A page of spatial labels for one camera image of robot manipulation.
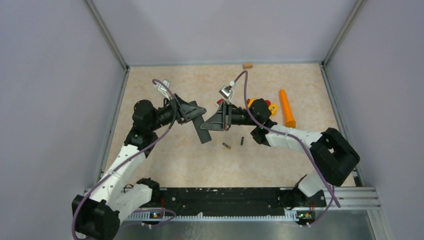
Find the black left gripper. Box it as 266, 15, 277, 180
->
149, 92, 206, 131

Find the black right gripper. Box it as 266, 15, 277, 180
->
200, 101, 259, 131

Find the black remote control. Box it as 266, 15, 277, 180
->
189, 100, 212, 144

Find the white remote control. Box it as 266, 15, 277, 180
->
215, 98, 225, 106

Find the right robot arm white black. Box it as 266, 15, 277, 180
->
200, 98, 360, 206

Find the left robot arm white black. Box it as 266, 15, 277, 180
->
71, 94, 207, 240

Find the yellow toy car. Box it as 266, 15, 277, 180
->
247, 98, 256, 108

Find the red yellow toy piece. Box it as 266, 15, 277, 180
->
265, 100, 278, 116

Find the small wooden block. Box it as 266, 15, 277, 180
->
242, 62, 253, 70

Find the orange toy carrot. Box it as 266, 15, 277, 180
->
279, 89, 297, 128

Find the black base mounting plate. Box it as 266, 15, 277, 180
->
141, 187, 327, 217

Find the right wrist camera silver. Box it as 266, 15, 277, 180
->
219, 85, 234, 103

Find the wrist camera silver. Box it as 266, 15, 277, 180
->
155, 79, 171, 100
219, 85, 234, 103

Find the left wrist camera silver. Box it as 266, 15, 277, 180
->
155, 79, 171, 100

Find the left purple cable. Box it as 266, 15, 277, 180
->
71, 78, 176, 240

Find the purple cable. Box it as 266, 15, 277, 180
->
230, 70, 342, 209
71, 78, 176, 240

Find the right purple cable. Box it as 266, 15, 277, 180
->
230, 70, 342, 209

